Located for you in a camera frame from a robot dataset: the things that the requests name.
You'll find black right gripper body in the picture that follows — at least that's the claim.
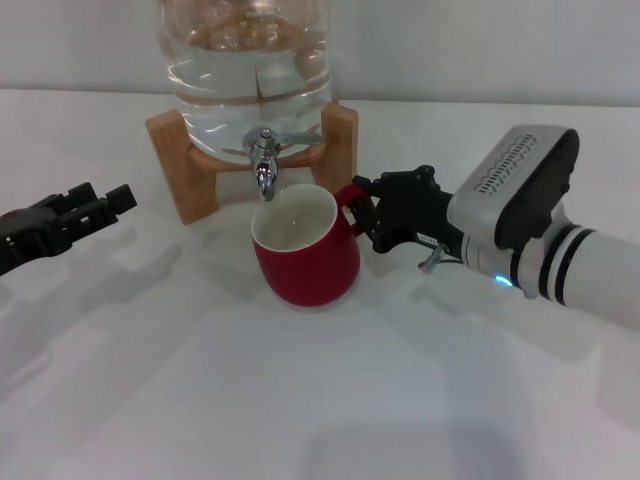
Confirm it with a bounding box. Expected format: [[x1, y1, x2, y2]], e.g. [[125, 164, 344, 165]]
[[374, 184, 466, 254]]

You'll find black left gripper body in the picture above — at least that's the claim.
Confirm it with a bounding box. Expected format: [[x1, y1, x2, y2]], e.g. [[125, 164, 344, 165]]
[[0, 195, 76, 276]]

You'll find red cup with white inside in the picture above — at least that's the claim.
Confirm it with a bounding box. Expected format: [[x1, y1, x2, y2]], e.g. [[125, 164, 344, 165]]
[[250, 182, 374, 309]]

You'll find chrome faucet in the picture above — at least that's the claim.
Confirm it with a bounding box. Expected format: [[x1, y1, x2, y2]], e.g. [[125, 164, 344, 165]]
[[243, 128, 321, 203]]

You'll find wooden dispenser stand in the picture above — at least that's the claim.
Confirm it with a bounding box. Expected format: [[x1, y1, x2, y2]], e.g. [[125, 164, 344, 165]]
[[145, 98, 359, 225]]

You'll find glass water dispenser jar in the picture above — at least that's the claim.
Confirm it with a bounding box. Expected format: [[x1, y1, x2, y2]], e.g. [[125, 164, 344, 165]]
[[158, 0, 335, 166]]

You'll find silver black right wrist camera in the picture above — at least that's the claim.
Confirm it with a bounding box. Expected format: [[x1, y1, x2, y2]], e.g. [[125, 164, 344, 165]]
[[449, 124, 581, 251]]

